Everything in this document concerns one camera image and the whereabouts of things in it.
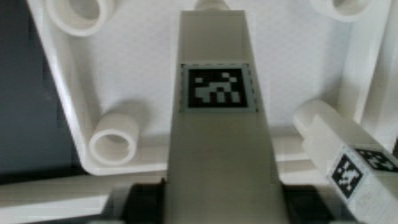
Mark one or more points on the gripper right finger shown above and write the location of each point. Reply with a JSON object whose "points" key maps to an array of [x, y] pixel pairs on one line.
{"points": [[314, 206]]}

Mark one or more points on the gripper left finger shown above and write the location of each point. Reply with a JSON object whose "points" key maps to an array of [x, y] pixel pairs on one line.
{"points": [[133, 206]]}

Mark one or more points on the white desk leg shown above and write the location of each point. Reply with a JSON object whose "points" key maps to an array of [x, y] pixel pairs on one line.
{"points": [[222, 186], [353, 162]]}

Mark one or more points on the white desk top tray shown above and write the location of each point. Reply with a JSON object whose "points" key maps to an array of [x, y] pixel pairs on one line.
{"points": [[119, 41]]}

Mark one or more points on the white front fence bar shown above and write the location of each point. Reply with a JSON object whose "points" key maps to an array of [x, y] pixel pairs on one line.
{"points": [[64, 197]]}

